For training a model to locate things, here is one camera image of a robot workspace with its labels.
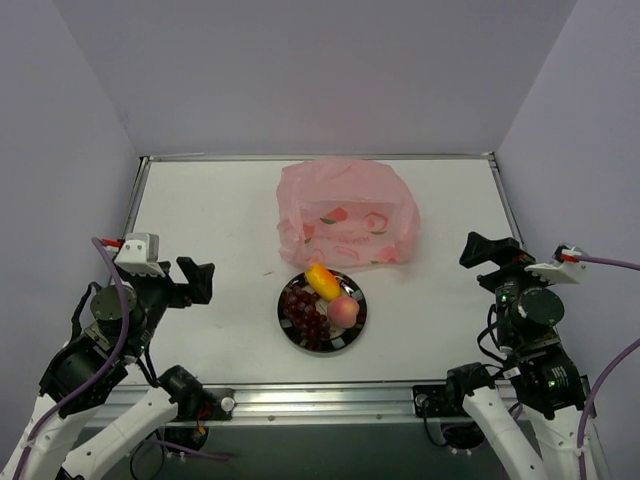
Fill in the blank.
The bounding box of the orange fake fruit slice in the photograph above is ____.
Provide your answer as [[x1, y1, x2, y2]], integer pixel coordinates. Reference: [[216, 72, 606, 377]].
[[304, 264, 341, 302]]

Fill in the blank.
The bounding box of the red fake grape bunch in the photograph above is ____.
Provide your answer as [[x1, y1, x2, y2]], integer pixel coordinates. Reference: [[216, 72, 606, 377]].
[[279, 285, 331, 349]]

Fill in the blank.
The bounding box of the pink plastic bag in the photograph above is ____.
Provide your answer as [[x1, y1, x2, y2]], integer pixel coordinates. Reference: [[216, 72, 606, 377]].
[[276, 157, 421, 268]]

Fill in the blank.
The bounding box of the fake peach pink yellow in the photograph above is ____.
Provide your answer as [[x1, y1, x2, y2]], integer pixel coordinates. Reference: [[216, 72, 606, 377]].
[[327, 296, 360, 329]]

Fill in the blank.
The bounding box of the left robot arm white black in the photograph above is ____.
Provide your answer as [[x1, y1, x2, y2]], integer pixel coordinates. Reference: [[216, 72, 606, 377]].
[[1, 257, 216, 479]]

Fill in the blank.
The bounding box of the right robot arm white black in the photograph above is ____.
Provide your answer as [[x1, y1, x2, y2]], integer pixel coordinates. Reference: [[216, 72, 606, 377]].
[[443, 232, 604, 479]]

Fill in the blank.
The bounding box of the round plate dark rim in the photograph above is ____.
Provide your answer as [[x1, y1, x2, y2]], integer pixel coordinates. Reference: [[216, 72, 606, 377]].
[[276, 270, 368, 354]]

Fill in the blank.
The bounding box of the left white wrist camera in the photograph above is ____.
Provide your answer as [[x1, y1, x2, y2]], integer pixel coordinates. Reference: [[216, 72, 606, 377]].
[[100, 233, 166, 278]]

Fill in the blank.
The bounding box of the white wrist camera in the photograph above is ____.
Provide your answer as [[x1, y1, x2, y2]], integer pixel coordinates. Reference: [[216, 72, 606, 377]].
[[525, 244, 588, 285], [100, 233, 166, 278]]

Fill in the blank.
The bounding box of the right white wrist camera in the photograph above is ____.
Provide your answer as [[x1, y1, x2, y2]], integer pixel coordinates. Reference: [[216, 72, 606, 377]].
[[525, 244, 588, 285]]

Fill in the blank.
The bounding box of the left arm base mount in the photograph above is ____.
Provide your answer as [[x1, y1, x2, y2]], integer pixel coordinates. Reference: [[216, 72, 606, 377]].
[[171, 386, 236, 422]]

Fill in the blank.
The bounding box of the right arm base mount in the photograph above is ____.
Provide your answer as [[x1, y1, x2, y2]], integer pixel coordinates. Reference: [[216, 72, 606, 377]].
[[411, 383, 469, 419]]

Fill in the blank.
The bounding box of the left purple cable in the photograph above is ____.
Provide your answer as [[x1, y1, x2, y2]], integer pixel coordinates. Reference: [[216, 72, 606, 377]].
[[9, 237, 236, 480]]

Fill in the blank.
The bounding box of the aluminium front rail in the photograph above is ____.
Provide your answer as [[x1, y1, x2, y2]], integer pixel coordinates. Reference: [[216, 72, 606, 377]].
[[54, 377, 597, 426]]

